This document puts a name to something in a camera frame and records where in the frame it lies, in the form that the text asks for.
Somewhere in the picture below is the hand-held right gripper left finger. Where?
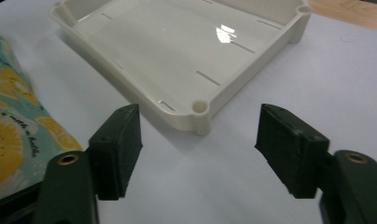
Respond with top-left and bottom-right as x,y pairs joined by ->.
88,103 -> 144,201

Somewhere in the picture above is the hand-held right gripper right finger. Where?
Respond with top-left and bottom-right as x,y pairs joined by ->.
254,104 -> 330,199

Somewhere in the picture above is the lemon-print cloth bag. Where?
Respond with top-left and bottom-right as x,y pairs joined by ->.
0,29 -> 84,204

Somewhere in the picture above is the white plastic tray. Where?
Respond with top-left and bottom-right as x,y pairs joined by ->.
49,0 -> 313,137

